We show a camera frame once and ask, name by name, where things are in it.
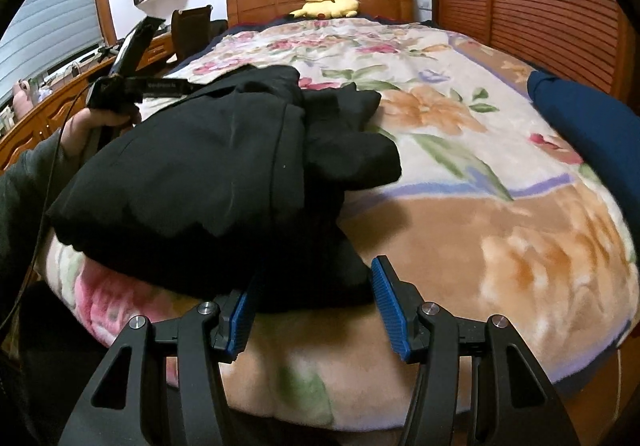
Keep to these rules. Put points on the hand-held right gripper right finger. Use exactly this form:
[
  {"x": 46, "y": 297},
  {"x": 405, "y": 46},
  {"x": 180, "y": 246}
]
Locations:
[{"x": 390, "y": 311}]

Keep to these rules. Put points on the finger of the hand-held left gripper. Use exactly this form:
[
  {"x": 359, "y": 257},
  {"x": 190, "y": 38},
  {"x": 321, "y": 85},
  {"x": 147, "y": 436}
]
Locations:
[{"x": 170, "y": 87}]

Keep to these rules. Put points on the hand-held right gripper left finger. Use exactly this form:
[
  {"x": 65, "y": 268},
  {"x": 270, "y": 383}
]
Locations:
[{"x": 240, "y": 321}]

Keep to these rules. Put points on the black coat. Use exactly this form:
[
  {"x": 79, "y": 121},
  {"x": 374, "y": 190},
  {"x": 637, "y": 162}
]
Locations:
[{"x": 200, "y": 165}]

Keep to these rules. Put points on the person's left forearm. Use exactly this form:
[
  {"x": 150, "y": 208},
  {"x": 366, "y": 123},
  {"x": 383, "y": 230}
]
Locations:
[{"x": 25, "y": 206}]

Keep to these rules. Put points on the person's left hand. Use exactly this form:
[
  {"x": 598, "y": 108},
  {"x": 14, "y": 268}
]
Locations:
[{"x": 80, "y": 133}]

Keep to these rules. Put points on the dark wooden chair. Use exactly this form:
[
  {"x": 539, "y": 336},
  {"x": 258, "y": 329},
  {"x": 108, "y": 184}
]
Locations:
[{"x": 192, "y": 30}]

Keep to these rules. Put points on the wooden desk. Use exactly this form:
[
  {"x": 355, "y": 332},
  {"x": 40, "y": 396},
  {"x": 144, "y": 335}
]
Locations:
[{"x": 45, "y": 110}]

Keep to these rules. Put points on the window with blinds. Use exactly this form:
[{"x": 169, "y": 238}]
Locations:
[{"x": 50, "y": 15}]

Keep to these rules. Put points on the floral blanket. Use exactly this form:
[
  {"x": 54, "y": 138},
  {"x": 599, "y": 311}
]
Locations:
[{"x": 450, "y": 226}]

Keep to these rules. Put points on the yellow plush toy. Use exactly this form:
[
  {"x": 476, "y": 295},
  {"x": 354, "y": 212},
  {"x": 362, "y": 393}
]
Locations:
[{"x": 330, "y": 5}]

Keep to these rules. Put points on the navy blue cloth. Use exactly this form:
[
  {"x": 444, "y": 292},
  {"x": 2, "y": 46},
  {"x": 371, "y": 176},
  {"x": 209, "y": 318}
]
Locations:
[{"x": 580, "y": 125}]

